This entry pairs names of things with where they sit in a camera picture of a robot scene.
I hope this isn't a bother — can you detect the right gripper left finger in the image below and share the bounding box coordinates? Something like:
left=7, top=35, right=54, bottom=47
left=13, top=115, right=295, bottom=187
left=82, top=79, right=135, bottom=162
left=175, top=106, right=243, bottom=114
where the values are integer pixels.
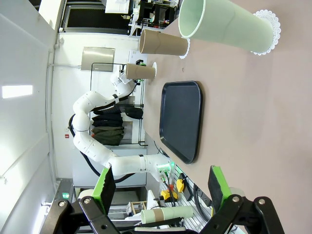
left=43, top=166, right=122, bottom=234

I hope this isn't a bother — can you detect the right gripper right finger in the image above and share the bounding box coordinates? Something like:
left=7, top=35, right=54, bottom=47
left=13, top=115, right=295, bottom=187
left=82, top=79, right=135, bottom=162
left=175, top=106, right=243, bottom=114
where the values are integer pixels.
left=199, top=165, right=286, bottom=234

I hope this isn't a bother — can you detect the black hanging bag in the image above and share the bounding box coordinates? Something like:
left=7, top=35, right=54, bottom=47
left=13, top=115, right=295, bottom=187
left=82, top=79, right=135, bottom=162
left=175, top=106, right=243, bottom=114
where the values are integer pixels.
left=125, top=107, right=144, bottom=120

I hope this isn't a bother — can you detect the wooden crate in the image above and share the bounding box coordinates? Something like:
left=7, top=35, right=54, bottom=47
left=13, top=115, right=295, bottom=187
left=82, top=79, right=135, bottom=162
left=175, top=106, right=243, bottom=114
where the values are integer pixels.
left=130, top=201, right=147, bottom=215

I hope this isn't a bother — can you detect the pale green spare cup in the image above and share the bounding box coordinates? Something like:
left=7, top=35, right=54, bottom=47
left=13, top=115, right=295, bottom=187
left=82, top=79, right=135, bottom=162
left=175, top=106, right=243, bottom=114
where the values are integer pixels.
left=140, top=206, right=194, bottom=224

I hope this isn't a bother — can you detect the black jacket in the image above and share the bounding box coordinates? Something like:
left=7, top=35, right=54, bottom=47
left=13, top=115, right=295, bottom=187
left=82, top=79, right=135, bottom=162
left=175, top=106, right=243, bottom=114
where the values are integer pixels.
left=92, top=111, right=124, bottom=128

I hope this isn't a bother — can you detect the olive jacket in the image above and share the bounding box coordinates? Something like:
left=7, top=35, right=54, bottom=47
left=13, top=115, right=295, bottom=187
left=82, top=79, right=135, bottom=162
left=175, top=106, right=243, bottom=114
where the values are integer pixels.
left=91, top=126, right=125, bottom=147

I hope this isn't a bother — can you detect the black plastic tray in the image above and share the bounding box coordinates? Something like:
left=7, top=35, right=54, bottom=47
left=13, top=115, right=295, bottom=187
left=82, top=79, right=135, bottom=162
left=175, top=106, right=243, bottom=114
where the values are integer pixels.
left=159, top=80, right=203, bottom=164

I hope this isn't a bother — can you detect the tan spare cup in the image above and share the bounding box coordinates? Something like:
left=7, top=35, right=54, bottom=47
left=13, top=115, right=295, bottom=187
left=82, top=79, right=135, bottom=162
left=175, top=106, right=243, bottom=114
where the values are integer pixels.
left=155, top=208, right=168, bottom=222

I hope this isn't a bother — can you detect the dark mesh panel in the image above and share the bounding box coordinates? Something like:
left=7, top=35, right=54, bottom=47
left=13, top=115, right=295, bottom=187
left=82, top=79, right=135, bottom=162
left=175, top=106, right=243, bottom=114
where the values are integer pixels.
left=65, top=4, right=130, bottom=29

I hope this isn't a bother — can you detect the ceiling light panel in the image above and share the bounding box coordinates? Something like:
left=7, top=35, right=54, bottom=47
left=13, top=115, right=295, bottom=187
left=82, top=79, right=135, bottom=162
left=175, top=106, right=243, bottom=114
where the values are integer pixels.
left=2, top=85, right=34, bottom=99

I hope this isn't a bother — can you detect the grey metal wall panel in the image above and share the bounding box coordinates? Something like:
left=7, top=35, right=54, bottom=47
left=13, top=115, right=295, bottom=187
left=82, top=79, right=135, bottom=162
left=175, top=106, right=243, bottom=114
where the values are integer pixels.
left=81, top=46, right=116, bottom=71

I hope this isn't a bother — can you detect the black clothes rack frame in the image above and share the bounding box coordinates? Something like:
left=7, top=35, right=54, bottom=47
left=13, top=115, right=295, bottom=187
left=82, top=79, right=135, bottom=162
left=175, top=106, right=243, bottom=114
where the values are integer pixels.
left=89, top=62, right=148, bottom=147

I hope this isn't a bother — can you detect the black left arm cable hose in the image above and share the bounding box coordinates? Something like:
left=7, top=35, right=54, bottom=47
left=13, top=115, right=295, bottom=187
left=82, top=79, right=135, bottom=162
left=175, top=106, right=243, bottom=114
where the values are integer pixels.
left=69, top=113, right=137, bottom=184

